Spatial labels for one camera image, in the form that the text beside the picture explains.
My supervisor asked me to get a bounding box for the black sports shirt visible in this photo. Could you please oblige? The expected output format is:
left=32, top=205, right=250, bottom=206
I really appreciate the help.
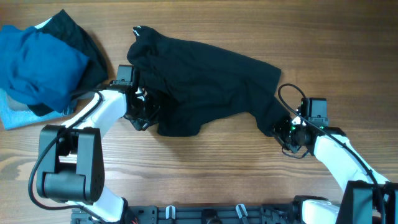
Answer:
left=127, top=26, right=289, bottom=137

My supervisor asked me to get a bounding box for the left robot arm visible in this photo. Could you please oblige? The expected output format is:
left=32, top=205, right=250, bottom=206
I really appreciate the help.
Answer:
left=28, top=65, right=160, bottom=223

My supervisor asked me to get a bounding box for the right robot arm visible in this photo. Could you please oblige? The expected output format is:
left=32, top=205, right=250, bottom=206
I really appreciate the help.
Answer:
left=273, top=98, right=397, bottom=223

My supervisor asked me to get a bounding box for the black folded garment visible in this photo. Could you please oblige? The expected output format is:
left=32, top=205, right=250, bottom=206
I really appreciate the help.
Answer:
left=27, top=10, right=108, bottom=116

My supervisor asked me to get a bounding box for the light blue folded garment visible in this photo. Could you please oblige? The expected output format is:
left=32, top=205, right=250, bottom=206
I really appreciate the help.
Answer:
left=1, top=90, right=77, bottom=130

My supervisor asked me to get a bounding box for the right white rail clip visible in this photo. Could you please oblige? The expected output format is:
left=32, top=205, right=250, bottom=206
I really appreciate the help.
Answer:
left=235, top=203, right=248, bottom=219

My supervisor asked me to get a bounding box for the white rail clip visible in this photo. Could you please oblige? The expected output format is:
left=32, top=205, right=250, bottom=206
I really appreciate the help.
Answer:
left=165, top=205, right=176, bottom=220
left=235, top=203, right=248, bottom=219

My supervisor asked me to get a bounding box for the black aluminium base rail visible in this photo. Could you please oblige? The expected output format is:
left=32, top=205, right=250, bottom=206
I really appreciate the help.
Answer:
left=70, top=203, right=299, bottom=224

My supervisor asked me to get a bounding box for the left white rail clip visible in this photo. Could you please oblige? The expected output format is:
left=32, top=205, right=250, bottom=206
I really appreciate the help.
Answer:
left=165, top=205, right=176, bottom=220

